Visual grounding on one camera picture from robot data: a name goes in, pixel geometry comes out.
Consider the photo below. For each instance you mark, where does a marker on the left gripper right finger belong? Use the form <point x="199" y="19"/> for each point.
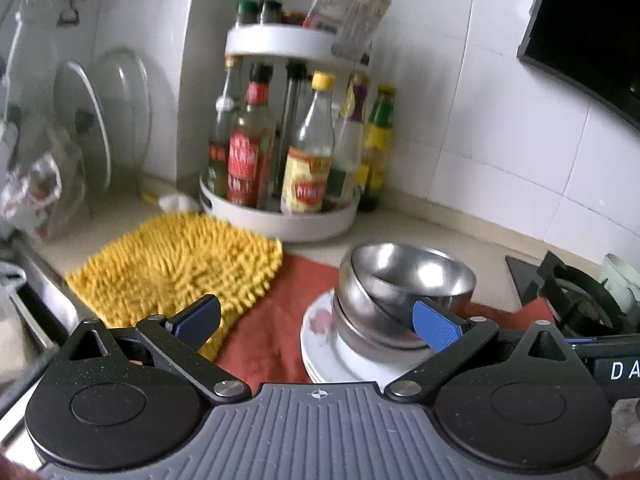
<point x="454" y="341"/>

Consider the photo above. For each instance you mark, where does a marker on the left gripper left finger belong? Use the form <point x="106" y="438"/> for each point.
<point x="176" y="341"/>

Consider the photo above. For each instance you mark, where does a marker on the large steel bowl front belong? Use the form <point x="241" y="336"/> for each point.
<point x="392" y="277"/>

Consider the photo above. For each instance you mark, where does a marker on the white floral plate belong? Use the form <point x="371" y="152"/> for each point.
<point x="327" y="357"/>

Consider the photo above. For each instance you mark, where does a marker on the yellow chenille cloth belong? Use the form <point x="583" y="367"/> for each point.
<point x="172" y="260"/>

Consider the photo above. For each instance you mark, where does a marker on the white cup on stove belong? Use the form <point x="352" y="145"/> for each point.
<point x="621" y="280"/>

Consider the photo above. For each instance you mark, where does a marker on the red cloth mat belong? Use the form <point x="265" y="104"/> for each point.
<point x="264" y="345"/>

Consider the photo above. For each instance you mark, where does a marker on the white small object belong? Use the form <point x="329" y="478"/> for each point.
<point x="178" y="203"/>

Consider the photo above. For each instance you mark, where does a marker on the white rotating condiment tray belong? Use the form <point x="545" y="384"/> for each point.
<point x="271" y="223"/>

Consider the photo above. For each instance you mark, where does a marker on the clear purple cap bottle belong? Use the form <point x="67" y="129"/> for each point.
<point x="348" y="128"/>

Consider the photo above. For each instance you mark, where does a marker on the yellow label oil bottle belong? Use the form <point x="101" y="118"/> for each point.
<point x="377" y="140"/>

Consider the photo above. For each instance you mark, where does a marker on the clear plastic bag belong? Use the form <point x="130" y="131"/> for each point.
<point x="42" y="198"/>

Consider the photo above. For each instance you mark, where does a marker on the soy sauce bottle red label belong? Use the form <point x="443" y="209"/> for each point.
<point x="251" y="142"/>

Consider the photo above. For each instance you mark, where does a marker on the vinegar bottle yellow red label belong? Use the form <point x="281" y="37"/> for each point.
<point x="310" y="154"/>

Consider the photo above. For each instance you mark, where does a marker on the glass pot lid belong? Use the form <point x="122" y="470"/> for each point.
<point x="78" y="109"/>

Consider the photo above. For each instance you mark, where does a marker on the large glass lid behind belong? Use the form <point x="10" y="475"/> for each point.
<point x="122" y="84"/>

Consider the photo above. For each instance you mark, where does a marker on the metal tray pole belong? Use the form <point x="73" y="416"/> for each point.
<point x="296" y="75"/>

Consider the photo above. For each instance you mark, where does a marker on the upper white tray tier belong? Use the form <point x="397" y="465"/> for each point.
<point x="314" y="47"/>

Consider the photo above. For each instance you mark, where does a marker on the black range hood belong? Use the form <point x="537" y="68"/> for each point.
<point x="593" y="45"/>

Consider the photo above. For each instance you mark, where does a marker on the snack packet on top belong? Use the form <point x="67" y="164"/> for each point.
<point x="352" y="22"/>

